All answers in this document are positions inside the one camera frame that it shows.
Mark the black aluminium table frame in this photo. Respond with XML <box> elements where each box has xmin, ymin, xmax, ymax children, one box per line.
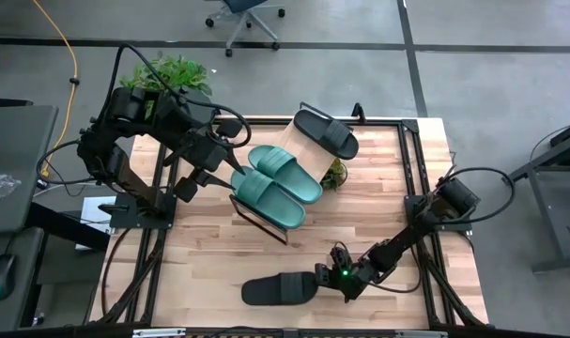
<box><xmin>89</xmin><ymin>115</ymin><xmax>490</xmax><ymax>330</ymax></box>

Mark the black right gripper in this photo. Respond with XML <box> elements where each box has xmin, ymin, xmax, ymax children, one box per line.
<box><xmin>314</xmin><ymin>261</ymin><xmax>366</xmax><ymax>302</ymax></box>

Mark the silver metal bracket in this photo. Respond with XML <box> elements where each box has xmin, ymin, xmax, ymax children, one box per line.
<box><xmin>132</xmin><ymin>328</ymin><xmax>187</xmax><ymax>338</ymax></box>
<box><xmin>395</xmin><ymin>330</ymin><xmax>449</xmax><ymax>338</ymax></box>

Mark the black computer mouse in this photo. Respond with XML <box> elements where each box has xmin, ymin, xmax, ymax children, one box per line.
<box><xmin>0</xmin><ymin>253</ymin><xmax>17</xmax><ymax>301</ymax></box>

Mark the teal rubber slide sandal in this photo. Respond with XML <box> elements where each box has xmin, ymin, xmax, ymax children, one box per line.
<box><xmin>246</xmin><ymin>144</ymin><xmax>323</xmax><ymax>206</ymax></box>
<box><xmin>229</xmin><ymin>164</ymin><xmax>308</xmax><ymax>232</ymax></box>

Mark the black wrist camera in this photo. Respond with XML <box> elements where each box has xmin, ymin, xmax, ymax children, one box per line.
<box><xmin>173</xmin><ymin>176</ymin><xmax>200</xmax><ymax>204</ymax></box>
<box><xmin>330</xmin><ymin>240</ymin><xmax>354</xmax><ymax>269</ymax></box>

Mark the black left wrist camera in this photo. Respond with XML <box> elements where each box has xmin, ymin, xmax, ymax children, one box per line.
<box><xmin>173</xmin><ymin>176</ymin><xmax>200</xmax><ymax>204</ymax></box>

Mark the black power cable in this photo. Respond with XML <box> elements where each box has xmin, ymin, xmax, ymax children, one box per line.
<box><xmin>35</xmin><ymin>139</ymin><xmax>98</xmax><ymax>185</ymax></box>

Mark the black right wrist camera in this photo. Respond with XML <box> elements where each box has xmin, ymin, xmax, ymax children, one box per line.
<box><xmin>330</xmin><ymin>240</ymin><xmax>354</xmax><ymax>269</ymax></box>

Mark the wooden shelf with black frame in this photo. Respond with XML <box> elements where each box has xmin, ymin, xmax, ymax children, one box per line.
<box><xmin>227</xmin><ymin>101</ymin><xmax>354</xmax><ymax>247</ymax></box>

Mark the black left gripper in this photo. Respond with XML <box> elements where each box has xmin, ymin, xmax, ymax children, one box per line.
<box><xmin>174</xmin><ymin>126</ymin><xmax>247</xmax><ymax>190</ymax></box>

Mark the blue swivel office chair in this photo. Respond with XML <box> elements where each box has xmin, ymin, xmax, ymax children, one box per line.
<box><xmin>204</xmin><ymin>0</ymin><xmax>286</xmax><ymax>58</ymax></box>

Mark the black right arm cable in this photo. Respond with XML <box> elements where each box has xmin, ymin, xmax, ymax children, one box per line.
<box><xmin>446</xmin><ymin>166</ymin><xmax>517</xmax><ymax>225</ymax></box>

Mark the black desk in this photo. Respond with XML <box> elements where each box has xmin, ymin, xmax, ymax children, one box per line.
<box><xmin>0</xmin><ymin>97</ymin><xmax>112</xmax><ymax>334</ymax></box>

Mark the large leafy green plant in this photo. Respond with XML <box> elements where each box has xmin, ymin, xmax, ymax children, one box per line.
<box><xmin>118</xmin><ymin>54</ymin><xmax>214</xmax><ymax>100</ymax></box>

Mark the black rubber slide sandal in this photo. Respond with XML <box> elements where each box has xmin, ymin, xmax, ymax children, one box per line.
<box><xmin>292</xmin><ymin>108</ymin><xmax>361</xmax><ymax>161</ymax></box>
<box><xmin>240</xmin><ymin>270</ymin><xmax>321</xmax><ymax>307</ymax></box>

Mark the small green potted plant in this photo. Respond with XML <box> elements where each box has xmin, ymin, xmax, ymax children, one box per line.
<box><xmin>320</xmin><ymin>157</ymin><xmax>349</xmax><ymax>192</ymax></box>

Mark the dark grey metal stand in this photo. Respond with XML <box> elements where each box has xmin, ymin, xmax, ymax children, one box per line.
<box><xmin>507</xmin><ymin>116</ymin><xmax>570</xmax><ymax>273</ymax></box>

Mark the yellow cable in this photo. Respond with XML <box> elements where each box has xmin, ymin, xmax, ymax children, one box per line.
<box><xmin>30</xmin><ymin>0</ymin><xmax>79</xmax><ymax>182</ymax></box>

